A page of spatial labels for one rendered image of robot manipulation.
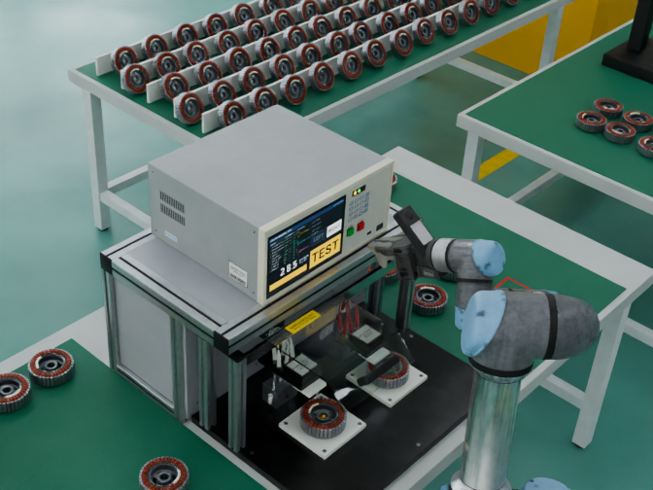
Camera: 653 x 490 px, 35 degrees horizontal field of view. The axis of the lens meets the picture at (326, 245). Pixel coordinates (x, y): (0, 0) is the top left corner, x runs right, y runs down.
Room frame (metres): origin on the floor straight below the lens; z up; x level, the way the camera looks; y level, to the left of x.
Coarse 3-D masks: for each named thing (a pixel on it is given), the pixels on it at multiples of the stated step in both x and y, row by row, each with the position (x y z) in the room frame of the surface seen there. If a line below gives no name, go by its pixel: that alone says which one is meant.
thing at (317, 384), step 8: (280, 352) 1.90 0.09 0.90; (264, 360) 1.86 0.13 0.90; (272, 368) 1.84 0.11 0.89; (280, 368) 1.84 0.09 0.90; (288, 368) 1.82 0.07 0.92; (296, 368) 1.82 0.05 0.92; (304, 368) 1.82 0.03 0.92; (272, 376) 1.85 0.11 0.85; (280, 376) 1.83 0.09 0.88; (288, 376) 1.81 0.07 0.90; (296, 376) 1.80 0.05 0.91; (304, 376) 1.79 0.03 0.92; (312, 376) 1.81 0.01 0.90; (272, 384) 1.85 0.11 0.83; (296, 384) 1.79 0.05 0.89; (304, 384) 1.79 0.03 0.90; (312, 384) 1.81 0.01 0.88; (320, 384) 1.81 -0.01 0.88; (304, 392) 1.78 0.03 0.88; (312, 392) 1.78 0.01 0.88
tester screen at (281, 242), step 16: (336, 208) 1.98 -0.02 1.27; (304, 224) 1.90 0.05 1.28; (320, 224) 1.94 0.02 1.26; (272, 240) 1.82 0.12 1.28; (288, 240) 1.86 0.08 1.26; (304, 240) 1.90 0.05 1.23; (272, 256) 1.82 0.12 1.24; (288, 256) 1.86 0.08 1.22; (304, 256) 1.90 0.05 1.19; (272, 272) 1.82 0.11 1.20; (288, 272) 1.86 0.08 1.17; (304, 272) 1.90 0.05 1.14
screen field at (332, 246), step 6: (330, 240) 1.97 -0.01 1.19; (336, 240) 1.98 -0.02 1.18; (324, 246) 1.95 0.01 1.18; (330, 246) 1.97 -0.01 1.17; (336, 246) 1.99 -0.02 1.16; (312, 252) 1.92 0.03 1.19; (318, 252) 1.94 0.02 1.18; (324, 252) 1.95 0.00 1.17; (330, 252) 1.97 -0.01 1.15; (336, 252) 1.99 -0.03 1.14; (312, 258) 1.92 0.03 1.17; (318, 258) 1.94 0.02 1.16; (324, 258) 1.95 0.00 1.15; (312, 264) 1.92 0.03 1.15
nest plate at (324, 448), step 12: (324, 396) 1.88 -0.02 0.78; (300, 408) 1.83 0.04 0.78; (288, 420) 1.78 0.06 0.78; (348, 420) 1.80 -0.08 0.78; (360, 420) 1.80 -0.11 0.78; (288, 432) 1.75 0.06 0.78; (300, 432) 1.75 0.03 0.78; (348, 432) 1.76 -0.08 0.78; (312, 444) 1.71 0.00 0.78; (324, 444) 1.71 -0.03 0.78; (336, 444) 1.72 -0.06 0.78; (324, 456) 1.68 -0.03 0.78
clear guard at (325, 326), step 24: (336, 312) 1.86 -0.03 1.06; (360, 312) 1.86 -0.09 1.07; (264, 336) 1.76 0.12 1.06; (288, 336) 1.76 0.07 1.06; (312, 336) 1.77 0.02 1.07; (336, 336) 1.77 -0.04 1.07; (360, 336) 1.78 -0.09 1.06; (384, 336) 1.78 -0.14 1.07; (312, 360) 1.69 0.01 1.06; (336, 360) 1.70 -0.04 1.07; (360, 360) 1.70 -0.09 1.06; (408, 360) 1.77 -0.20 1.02; (336, 384) 1.63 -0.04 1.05
